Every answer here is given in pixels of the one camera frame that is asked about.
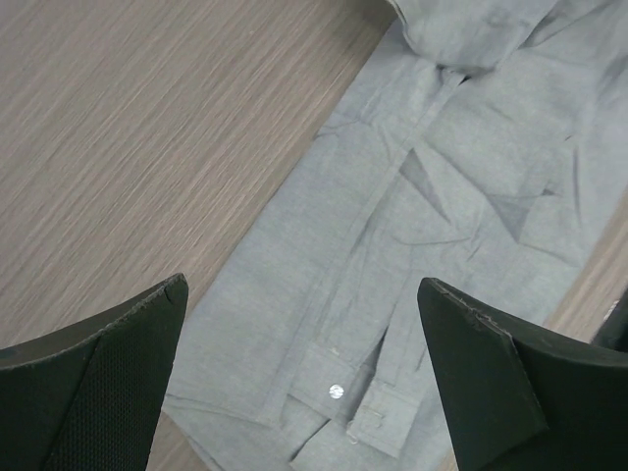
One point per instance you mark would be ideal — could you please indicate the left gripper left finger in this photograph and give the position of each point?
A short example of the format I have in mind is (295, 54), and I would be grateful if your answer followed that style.
(89, 396)

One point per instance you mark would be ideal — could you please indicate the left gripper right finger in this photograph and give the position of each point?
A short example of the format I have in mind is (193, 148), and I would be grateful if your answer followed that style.
(518, 396)

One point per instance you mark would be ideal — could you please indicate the grey long sleeve shirt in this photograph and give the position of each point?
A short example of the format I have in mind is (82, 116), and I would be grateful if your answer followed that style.
(484, 143)

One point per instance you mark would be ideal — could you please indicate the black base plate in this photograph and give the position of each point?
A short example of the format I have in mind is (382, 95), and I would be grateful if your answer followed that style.
(613, 333)

